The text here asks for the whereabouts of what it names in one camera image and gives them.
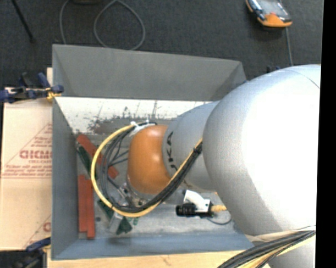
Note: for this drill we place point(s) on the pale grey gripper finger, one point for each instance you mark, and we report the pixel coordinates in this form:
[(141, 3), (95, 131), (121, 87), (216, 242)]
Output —
[(115, 223)]

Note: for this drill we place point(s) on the dark green flat block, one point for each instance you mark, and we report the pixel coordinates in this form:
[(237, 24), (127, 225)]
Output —
[(125, 226), (84, 159)]

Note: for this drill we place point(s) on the red-brown flat block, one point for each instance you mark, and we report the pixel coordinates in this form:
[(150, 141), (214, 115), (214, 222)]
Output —
[(86, 145), (90, 218), (82, 204)]

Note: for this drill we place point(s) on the brown cardboard board, red print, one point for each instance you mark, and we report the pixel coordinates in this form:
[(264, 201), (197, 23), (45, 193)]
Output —
[(23, 180)]

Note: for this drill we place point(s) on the grey metal bin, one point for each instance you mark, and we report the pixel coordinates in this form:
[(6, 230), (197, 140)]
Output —
[(148, 80)]

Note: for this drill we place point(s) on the black cylinder on white bracket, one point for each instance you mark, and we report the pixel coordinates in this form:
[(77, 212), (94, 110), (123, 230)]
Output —
[(192, 204)]

